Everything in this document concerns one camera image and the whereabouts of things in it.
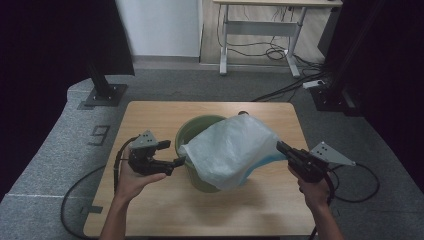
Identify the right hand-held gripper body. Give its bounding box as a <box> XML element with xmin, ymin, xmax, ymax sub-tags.
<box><xmin>287</xmin><ymin>141</ymin><xmax>357</xmax><ymax>184</ymax></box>

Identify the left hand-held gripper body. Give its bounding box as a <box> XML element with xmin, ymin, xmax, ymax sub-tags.
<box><xmin>127</xmin><ymin>130</ymin><xmax>160</xmax><ymax>177</ymax></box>

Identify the green plastic bucket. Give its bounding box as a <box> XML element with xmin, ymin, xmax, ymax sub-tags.
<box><xmin>174</xmin><ymin>114</ymin><xmax>250</xmax><ymax>194</ymax></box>

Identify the white bag with blue strip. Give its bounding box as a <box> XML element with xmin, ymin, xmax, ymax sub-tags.
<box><xmin>177</xmin><ymin>114</ymin><xmax>288</xmax><ymax>192</ymax></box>

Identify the person's left hand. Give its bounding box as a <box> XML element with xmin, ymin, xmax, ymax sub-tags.
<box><xmin>114</xmin><ymin>145</ymin><xmax>168</xmax><ymax>205</ymax></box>

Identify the person's right hand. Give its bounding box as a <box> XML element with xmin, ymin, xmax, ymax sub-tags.
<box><xmin>287</xmin><ymin>165</ymin><xmax>334</xmax><ymax>210</ymax></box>

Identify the black metal stand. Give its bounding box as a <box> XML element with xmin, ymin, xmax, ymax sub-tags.
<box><xmin>83</xmin><ymin>61</ymin><xmax>128</xmax><ymax>108</ymax></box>
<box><xmin>309</xmin><ymin>0</ymin><xmax>388</xmax><ymax>116</ymax></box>

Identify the white power strip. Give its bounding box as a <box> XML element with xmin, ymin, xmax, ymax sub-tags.
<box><xmin>302</xmin><ymin>79</ymin><xmax>326</xmax><ymax>90</ymax></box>

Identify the black curtain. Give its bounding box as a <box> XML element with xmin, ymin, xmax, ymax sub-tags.
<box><xmin>318</xmin><ymin>0</ymin><xmax>424</xmax><ymax>188</ymax></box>
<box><xmin>0</xmin><ymin>0</ymin><xmax>136</xmax><ymax>201</ymax></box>

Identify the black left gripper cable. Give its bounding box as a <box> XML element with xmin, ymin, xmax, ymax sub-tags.
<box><xmin>60</xmin><ymin>135</ymin><xmax>140</xmax><ymax>240</ymax></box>

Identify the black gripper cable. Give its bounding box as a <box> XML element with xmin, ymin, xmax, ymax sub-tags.
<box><xmin>60</xmin><ymin>135</ymin><xmax>140</xmax><ymax>240</ymax></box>
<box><xmin>309</xmin><ymin>162</ymin><xmax>381</xmax><ymax>240</ymax></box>

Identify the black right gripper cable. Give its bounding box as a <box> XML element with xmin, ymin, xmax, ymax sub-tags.
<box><xmin>309</xmin><ymin>162</ymin><xmax>381</xmax><ymax>240</ymax></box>

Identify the tangle of black floor cables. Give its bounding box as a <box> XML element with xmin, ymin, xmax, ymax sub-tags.
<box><xmin>216</xmin><ymin>4</ymin><xmax>331</xmax><ymax>103</ymax></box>

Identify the white frame desk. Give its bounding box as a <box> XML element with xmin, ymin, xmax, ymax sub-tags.
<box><xmin>213</xmin><ymin>0</ymin><xmax>344</xmax><ymax>78</ymax></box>

